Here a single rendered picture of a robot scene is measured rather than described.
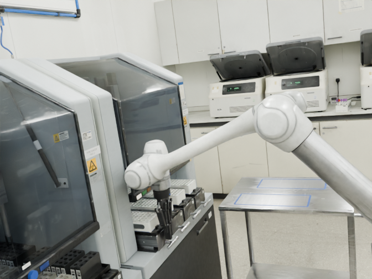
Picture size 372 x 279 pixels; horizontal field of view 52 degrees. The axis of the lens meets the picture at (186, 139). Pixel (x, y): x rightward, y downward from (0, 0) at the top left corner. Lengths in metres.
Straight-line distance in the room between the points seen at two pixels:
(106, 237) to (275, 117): 0.80
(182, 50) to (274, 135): 3.21
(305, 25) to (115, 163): 2.81
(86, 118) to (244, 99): 2.58
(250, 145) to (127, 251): 2.46
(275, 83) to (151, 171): 2.53
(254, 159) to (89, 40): 1.95
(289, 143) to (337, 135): 2.54
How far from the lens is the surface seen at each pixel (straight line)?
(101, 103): 1.50
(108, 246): 1.56
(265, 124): 1.18
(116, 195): 1.57
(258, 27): 4.04
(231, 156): 3.98
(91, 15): 3.44
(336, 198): 1.90
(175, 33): 4.34
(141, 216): 1.77
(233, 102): 3.85
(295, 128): 1.21
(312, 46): 3.92
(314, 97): 3.71
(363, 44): 3.94
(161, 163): 1.42
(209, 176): 4.13
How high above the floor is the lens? 1.52
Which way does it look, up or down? 12 degrees down
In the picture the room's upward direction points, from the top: 7 degrees counter-clockwise
